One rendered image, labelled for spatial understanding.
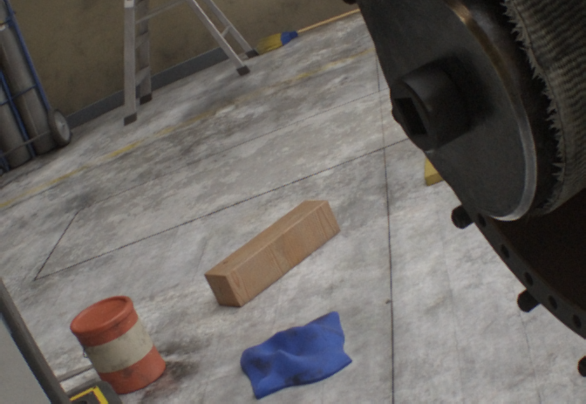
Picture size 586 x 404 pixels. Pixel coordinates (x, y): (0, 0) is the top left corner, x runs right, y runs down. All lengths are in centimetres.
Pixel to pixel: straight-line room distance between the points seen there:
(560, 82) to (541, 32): 2
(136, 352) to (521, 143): 209
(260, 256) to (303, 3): 393
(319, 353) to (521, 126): 182
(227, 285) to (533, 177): 228
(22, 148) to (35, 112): 28
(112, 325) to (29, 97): 417
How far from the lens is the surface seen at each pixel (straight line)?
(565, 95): 46
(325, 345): 226
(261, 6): 658
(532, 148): 46
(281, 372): 223
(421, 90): 48
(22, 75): 650
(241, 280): 273
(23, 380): 97
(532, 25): 45
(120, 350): 249
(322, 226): 290
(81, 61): 686
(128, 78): 599
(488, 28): 45
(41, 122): 653
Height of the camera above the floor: 98
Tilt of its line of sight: 16 degrees down
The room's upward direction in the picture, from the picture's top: 24 degrees counter-clockwise
